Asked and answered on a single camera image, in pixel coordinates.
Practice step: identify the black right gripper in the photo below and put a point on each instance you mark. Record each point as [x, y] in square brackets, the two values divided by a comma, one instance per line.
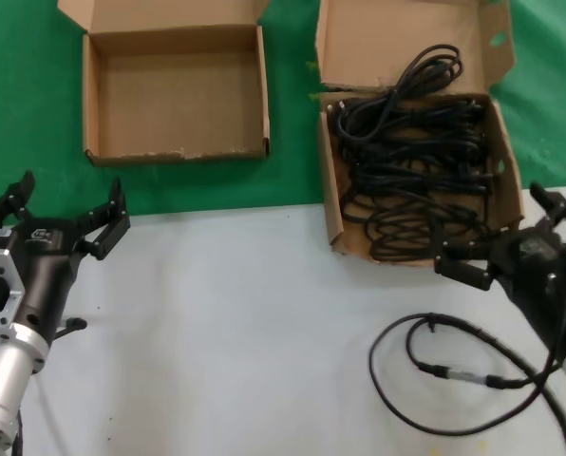
[534, 271]

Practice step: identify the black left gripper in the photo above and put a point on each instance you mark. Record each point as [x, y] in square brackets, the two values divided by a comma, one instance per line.
[45, 266]

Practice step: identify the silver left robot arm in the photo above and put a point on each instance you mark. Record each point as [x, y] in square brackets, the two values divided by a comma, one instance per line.
[3, 380]

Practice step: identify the cardboard box with intact lid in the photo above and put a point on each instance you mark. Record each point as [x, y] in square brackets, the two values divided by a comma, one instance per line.
[169, 104]

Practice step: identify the cardboard box with torn lid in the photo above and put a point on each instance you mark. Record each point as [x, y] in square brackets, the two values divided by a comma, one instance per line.
[397, 28]

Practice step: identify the green table cloth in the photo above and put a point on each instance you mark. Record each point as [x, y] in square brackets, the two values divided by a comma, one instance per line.
[26, 95]

